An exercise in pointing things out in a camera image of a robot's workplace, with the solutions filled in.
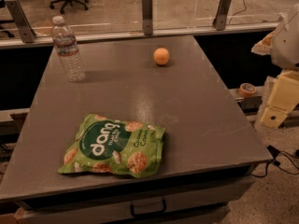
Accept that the orange tape roll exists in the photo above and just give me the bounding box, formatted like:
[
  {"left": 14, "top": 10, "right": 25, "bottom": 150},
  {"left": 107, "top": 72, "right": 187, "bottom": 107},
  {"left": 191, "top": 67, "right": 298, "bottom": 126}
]
[{"left": 239, "top": 83, "right": 257, "bottom": 97}]

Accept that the left metal bracket post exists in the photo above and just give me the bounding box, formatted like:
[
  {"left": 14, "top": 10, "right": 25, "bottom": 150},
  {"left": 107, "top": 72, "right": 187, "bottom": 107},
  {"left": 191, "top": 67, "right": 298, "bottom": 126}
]
[{"left": 5, "top": 0, "right": 36, "bottom": 43}]

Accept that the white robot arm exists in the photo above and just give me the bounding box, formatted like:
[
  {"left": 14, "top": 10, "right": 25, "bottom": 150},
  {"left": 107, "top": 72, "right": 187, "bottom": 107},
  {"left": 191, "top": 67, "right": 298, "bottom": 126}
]
[{"left": 251, "top": 4, "right": 299, "bottom": 128}]

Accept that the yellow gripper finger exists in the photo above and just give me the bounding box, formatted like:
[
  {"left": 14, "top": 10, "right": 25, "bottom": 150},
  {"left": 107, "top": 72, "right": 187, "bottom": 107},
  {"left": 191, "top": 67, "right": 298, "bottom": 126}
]
[{"left": 260, "top": 70, "right": 299, "bottom": 128}]

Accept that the black drawer handle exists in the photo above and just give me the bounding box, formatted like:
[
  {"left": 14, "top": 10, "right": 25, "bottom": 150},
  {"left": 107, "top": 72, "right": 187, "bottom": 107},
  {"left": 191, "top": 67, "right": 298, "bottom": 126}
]
[{"left": 130, "top": 199, "right": 167, "bottom": 218}]

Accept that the metal side rail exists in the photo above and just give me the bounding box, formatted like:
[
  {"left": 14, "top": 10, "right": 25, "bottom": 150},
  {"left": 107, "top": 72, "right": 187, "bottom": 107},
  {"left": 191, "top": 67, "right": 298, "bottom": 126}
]
[{"left": 230, "top": 86, "right": 263, "bottom": 114}]

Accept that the metal bracket post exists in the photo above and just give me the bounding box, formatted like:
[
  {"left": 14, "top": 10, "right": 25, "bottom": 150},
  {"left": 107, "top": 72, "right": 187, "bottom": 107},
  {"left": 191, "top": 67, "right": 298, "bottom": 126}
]
[
  {"left": 212, "top": 0, "right": 232, "bottom": 31},
  {"left": 5, "top": 0, "right": 36, "bottom": 43},
  {"left": 142, "top": 0, "right": 153, "bottom": 35}
]

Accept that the right metal bracket post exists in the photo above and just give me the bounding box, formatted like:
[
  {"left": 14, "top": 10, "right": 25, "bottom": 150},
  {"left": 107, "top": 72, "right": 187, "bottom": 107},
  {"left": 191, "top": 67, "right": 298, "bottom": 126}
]
[{"left": 212, "top": 0, "right": 232, "bottom": 31}]

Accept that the orange fruit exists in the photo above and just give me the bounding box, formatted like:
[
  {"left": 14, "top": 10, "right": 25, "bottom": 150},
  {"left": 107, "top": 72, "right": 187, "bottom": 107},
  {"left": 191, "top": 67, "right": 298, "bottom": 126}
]
[{"left": 153, "top": 48, "right": 170, "bottom": 65}]

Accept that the middle metal bracket post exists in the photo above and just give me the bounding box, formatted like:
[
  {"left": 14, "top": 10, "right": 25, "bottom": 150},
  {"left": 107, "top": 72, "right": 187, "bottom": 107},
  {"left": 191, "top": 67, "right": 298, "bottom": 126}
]
[{"left": 142, "top": 0, "right": 153, "bottom": 35}]

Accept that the black floor cable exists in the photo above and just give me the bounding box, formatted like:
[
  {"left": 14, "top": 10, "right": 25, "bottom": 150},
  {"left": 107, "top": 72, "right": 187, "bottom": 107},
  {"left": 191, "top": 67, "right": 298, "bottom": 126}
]
[{"left": 250, "top": 145, "right": 299, "bottom": 178}]

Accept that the green dang snack bag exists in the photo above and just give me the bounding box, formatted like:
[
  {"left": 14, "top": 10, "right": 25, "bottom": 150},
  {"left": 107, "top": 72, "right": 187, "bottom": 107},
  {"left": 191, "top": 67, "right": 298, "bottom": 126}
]
[{"left": 58, "top": 114, "right": 165, "bottom": 178}]

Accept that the clear plastic water bottle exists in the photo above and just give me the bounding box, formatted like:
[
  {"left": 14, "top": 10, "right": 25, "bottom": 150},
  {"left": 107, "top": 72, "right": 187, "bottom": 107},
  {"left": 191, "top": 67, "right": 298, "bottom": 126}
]
[{"left": 51, "top": 16, "right": 85, "bottom": 82}]

